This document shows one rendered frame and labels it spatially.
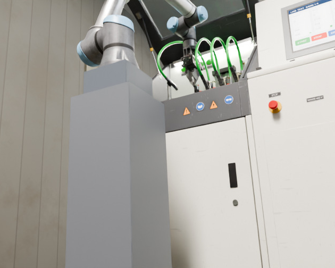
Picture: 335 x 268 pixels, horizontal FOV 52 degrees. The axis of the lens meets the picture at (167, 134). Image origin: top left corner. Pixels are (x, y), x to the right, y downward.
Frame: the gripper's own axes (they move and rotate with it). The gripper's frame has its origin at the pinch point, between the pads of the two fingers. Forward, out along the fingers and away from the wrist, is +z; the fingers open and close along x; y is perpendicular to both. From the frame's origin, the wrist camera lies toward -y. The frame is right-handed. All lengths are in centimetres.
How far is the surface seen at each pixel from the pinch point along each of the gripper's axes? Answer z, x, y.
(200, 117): 28.2, 12.3, 22.6
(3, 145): 6, -166, -4
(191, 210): 69, 4, 22
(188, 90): -11.8, -18.2, -30.8
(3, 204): 51, -166, -9
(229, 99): 23.2, 26.4, 22.7
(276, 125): 39, 45, 22
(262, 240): 82, 33, 22
